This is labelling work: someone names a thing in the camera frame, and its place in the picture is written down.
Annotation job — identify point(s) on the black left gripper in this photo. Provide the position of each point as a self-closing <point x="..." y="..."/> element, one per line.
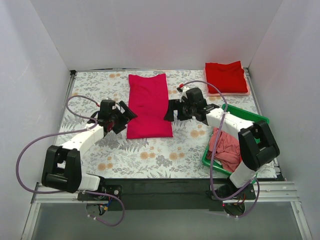
<point x="122" y="119"/>

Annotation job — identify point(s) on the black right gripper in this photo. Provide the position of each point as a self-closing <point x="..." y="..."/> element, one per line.
<point x="176" y="110"/>

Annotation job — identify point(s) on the magenta t-shirt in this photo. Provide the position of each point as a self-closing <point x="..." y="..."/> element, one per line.
<point x="148" y="99"/>

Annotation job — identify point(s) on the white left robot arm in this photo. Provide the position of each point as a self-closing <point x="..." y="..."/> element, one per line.
<point x="62" y="168"/>

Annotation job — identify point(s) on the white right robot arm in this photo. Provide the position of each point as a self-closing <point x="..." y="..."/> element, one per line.
<point x="257" y="144"/>

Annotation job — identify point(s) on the floral patterned tablecloth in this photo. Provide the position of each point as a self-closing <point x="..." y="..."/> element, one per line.
<point x="115" y="156"/>

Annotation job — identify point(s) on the folded red t-shirt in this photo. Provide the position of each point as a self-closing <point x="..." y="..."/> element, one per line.
<point x="226" y="77"/>

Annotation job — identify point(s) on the dusty pink crumpled t-shirt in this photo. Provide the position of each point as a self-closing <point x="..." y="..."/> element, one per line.
<point x="228" y="151"/>

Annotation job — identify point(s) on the folded pink t-shirt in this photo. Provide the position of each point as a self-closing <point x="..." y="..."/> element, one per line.
<point x="225" y="94"/>

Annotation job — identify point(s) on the green plastic bin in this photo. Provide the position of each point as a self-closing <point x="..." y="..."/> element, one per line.
<point x="238" y="112"/>

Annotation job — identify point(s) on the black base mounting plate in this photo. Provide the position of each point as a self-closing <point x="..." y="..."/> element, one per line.
<point x="167" y="193"/>

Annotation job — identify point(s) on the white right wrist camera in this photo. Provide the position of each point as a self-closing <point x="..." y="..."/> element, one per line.
<point x="182" y="89"/>

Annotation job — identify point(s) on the aluminium frame rail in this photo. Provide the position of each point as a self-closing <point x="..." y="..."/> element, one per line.
<point x="274" y="213"/>

